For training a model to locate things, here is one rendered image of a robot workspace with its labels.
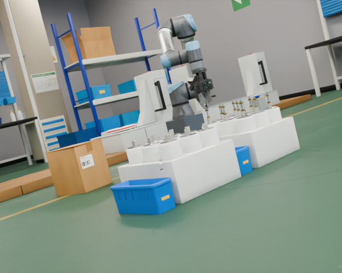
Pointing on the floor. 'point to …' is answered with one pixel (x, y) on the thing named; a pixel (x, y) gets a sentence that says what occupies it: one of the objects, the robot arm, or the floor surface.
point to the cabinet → (57, 124)
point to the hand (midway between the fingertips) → (205, 106)
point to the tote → (77, 137)
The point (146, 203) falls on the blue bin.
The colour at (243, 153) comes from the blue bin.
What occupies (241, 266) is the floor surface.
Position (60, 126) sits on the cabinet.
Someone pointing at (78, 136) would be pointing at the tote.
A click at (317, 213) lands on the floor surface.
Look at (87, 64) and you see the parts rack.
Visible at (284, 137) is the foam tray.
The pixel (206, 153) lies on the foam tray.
